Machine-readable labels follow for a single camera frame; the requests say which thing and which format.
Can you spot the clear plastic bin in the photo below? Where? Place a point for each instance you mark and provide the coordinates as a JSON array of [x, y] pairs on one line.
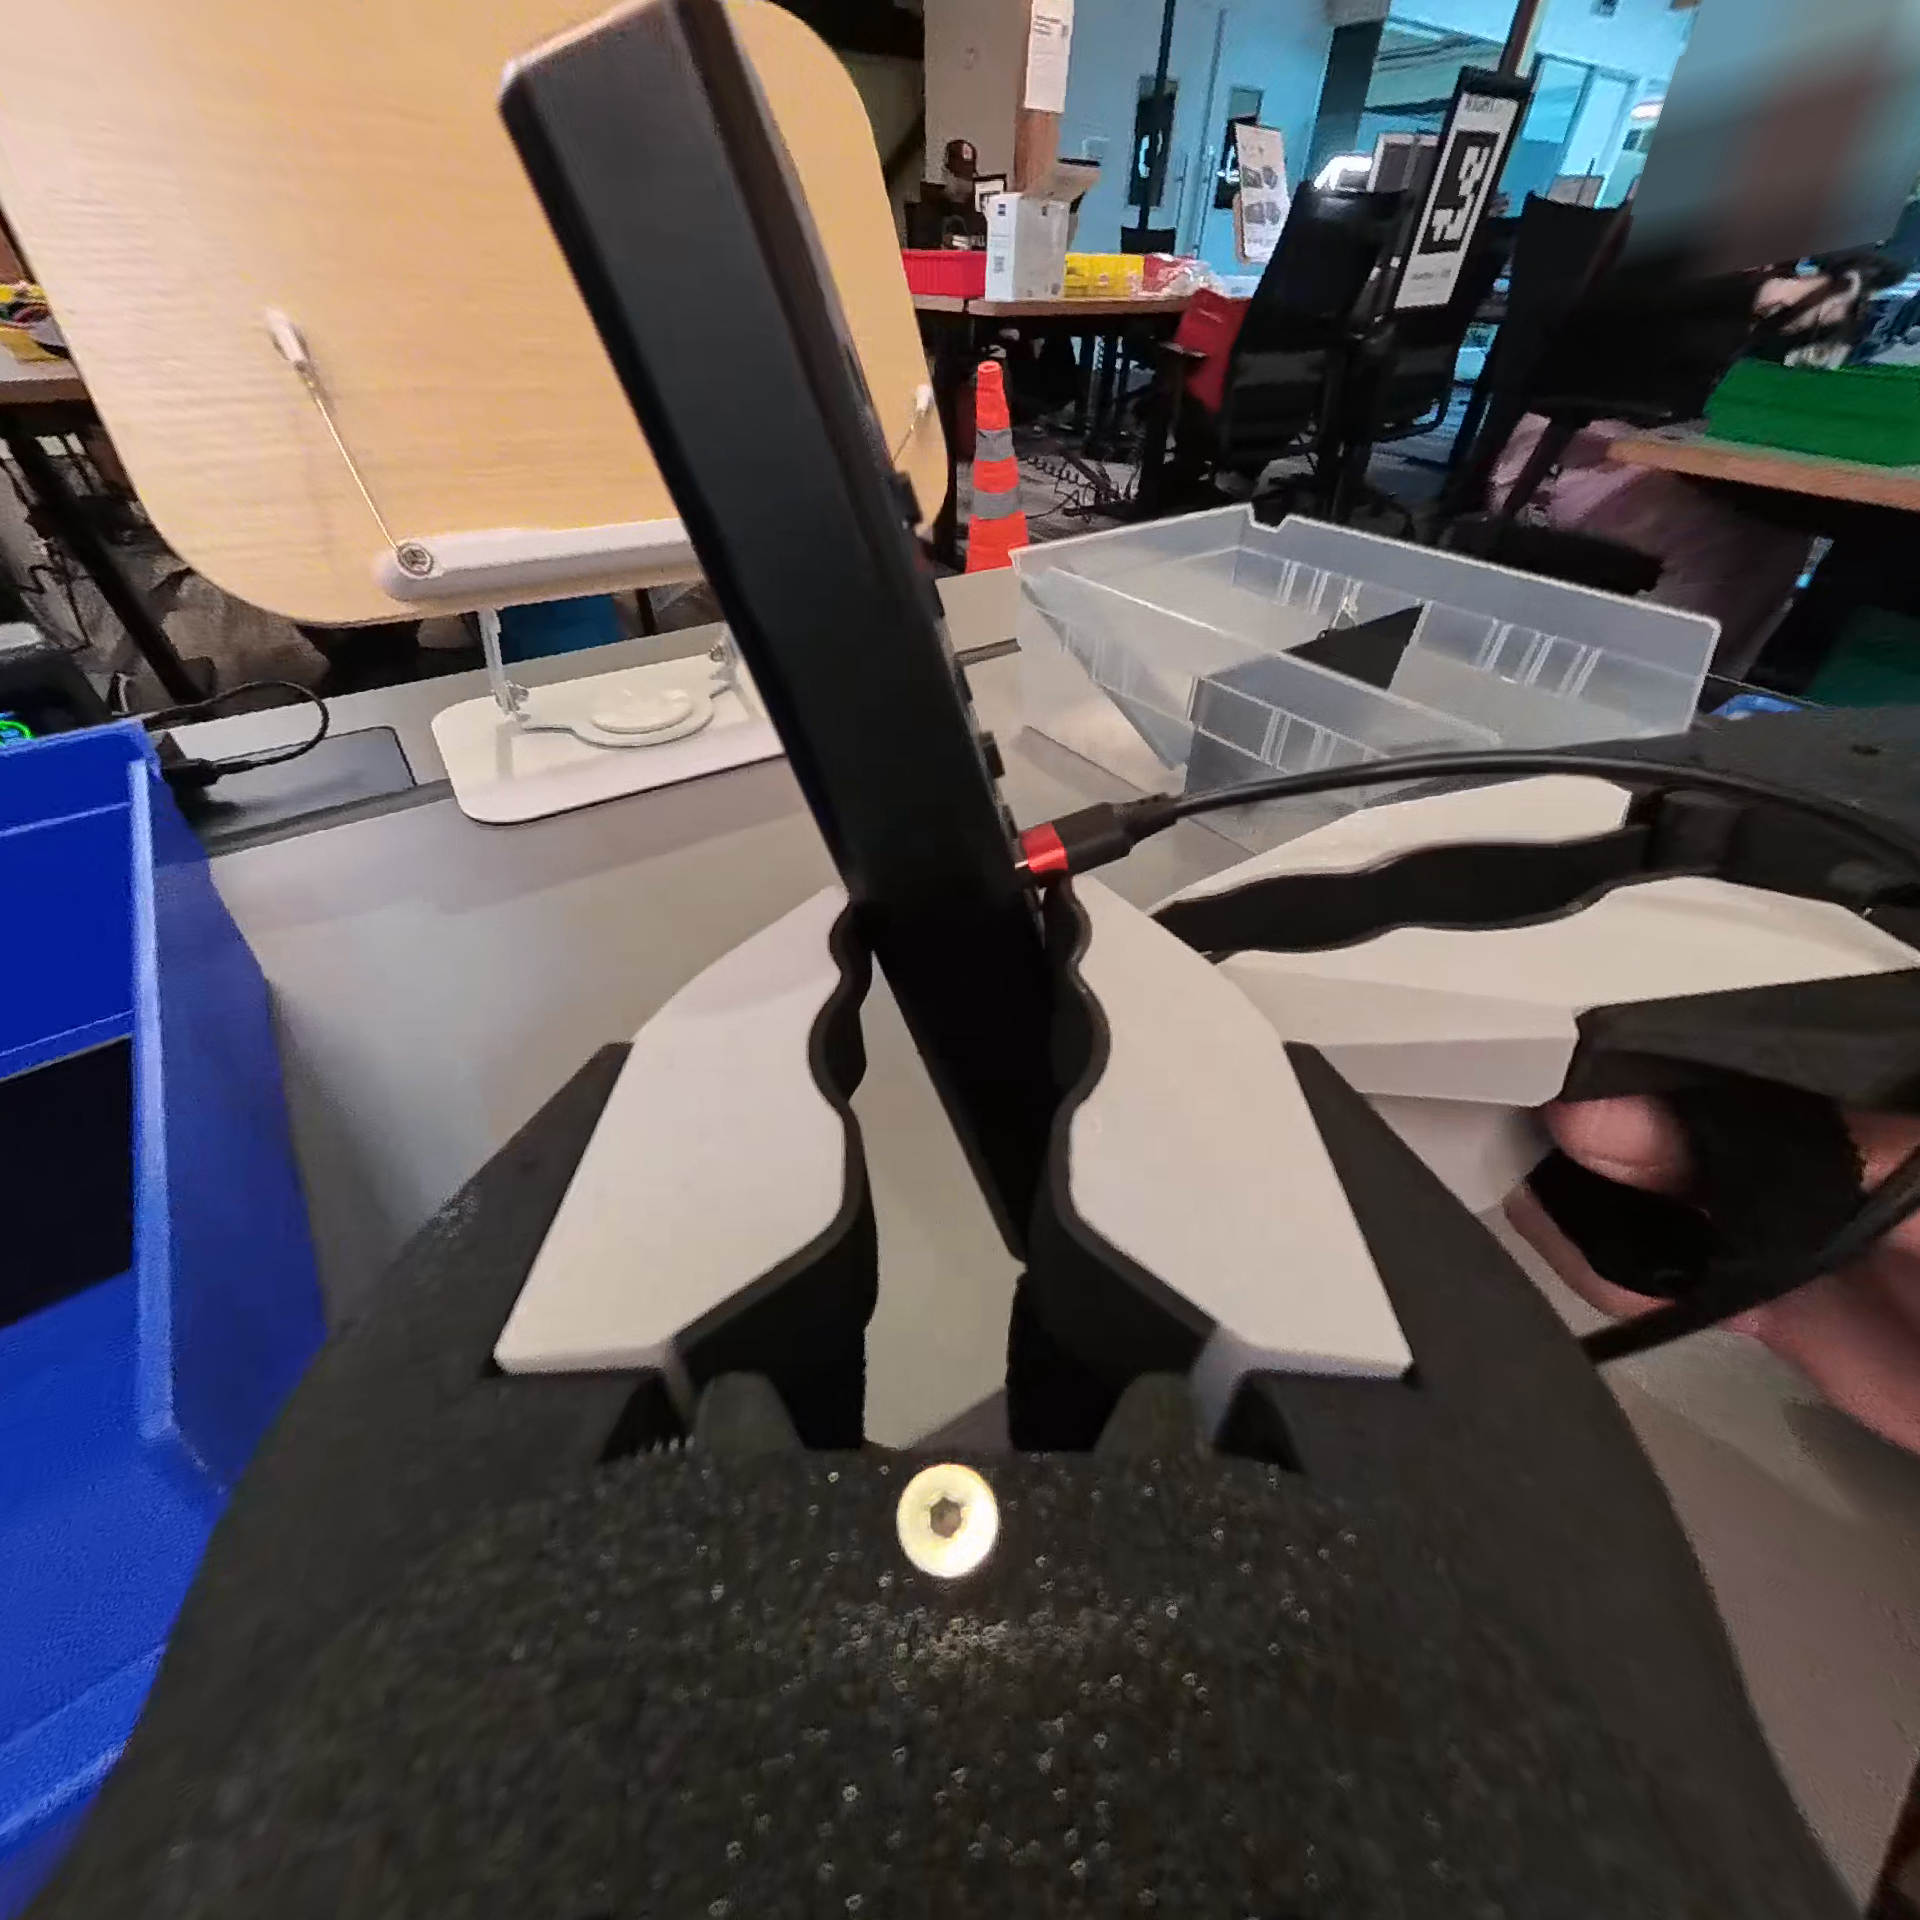
[[1171, 597]]

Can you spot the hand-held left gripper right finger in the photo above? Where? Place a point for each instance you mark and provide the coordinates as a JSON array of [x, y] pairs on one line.
[[1229, 1189]]

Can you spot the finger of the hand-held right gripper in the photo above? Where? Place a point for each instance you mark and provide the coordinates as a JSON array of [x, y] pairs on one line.
[[1472, 825], [1426, 1020]]

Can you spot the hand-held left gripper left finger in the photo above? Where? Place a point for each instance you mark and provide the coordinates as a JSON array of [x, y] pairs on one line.
[[691, 1169]]

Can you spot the pink cloth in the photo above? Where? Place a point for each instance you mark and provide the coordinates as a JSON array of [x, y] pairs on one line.
[[1647, 553]]

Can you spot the grey portable power station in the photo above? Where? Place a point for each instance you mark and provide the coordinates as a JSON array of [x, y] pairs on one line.
[[49, 690]]

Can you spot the white cardboard box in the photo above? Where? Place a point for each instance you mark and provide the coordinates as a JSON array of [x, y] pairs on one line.
[[1031, 244]]

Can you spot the orange traffic cone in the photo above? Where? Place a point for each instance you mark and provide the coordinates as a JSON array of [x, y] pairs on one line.
[[1002, 497]]

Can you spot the yellow box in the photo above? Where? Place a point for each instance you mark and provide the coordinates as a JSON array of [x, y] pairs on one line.
[[1105, 273]]

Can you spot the person's right hand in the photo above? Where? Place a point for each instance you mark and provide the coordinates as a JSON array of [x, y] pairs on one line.
[[1800, 1365]]

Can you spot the wooden table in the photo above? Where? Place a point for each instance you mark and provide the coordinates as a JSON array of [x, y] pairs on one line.
[[1772, 472]]

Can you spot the black divider panel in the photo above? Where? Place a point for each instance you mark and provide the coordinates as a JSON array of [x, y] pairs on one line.
[[58, 1189], [1374, 655]]

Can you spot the wooden book stand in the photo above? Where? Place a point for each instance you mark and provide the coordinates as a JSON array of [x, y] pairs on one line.
[[372, 301]]

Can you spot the green plastic bin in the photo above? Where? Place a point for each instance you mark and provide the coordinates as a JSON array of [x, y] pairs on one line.
[[1814, 415]]

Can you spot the blue plastic bin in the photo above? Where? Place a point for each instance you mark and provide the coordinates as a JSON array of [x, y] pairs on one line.
[[179, 1199]]

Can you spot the black docking station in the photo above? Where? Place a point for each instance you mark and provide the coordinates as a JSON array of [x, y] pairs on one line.
[[782, 522]]

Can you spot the black office chair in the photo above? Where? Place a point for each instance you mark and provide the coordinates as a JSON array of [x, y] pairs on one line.
[[1324, 301], [1576, 301]]

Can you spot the red plastic tray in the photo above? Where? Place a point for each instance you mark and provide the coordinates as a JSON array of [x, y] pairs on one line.
[[946, 273]]

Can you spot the red cloth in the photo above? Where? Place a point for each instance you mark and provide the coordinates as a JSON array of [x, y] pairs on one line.
[[1211, 357]]

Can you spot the black and white marker sign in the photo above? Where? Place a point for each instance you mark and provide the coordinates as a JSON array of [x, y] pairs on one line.
[[1452, 198]]

